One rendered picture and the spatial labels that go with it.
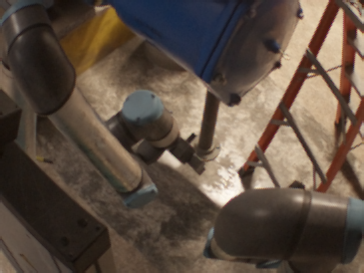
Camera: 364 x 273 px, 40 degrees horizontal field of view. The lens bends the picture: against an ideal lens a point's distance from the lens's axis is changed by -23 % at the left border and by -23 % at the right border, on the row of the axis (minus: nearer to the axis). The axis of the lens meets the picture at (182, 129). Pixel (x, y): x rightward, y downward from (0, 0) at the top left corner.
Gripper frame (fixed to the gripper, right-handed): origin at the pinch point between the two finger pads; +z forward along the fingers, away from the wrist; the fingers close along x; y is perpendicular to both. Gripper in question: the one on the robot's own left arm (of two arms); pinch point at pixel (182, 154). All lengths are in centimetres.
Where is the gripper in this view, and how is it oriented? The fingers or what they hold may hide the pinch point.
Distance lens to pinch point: 175.4
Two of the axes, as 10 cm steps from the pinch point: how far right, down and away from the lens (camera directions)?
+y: 6.6, -7.5, 1.0
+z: 3.0, 3.8, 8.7
